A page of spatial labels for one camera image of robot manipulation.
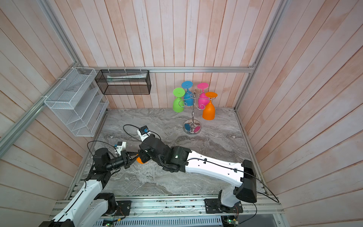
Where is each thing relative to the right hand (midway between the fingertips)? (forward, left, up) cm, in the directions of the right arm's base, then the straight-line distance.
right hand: (139, 147), depth 65 cm
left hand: (+1, +3, -13) cm, 13 cm away
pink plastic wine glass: (+40, -34, -5) cm, 53 cm away
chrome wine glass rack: (+34, -28, -27) cm, 52 cm away
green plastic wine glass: (+34, -17, -4) cm, 39 cm away
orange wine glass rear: (+30, -36, -6) cm, 48 cm away
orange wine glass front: (-1, +3, -12) cm, 13 cm away
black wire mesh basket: (+56, +24, -3) cm, 61 cm away
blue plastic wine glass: (+38, -24, -2) cm, 45 cm away
